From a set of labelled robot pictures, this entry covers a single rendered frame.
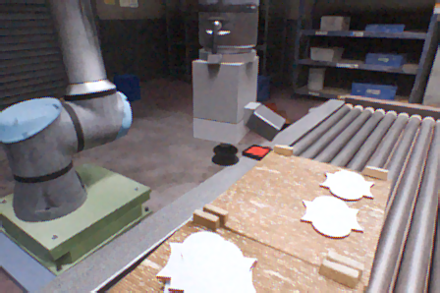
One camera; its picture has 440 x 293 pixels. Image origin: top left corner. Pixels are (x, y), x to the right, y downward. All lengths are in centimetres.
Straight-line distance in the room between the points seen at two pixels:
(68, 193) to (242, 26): 52
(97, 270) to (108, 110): 34
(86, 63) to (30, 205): 32
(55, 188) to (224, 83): 47
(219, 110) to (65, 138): 39
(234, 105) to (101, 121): 41
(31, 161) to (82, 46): 26
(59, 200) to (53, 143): 12
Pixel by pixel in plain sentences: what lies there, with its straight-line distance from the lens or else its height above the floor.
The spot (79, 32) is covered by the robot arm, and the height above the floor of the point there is 131.
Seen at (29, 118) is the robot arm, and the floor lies 117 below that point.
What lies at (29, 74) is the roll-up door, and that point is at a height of 52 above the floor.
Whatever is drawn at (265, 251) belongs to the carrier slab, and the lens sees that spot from 60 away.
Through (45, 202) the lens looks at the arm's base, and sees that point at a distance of 74.
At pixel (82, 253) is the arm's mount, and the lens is 72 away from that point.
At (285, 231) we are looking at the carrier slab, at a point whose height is 94.
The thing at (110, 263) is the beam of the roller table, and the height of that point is 92.
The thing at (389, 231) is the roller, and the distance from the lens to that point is 76.
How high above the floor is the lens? 135
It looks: 24 degrees down
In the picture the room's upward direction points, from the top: straight up
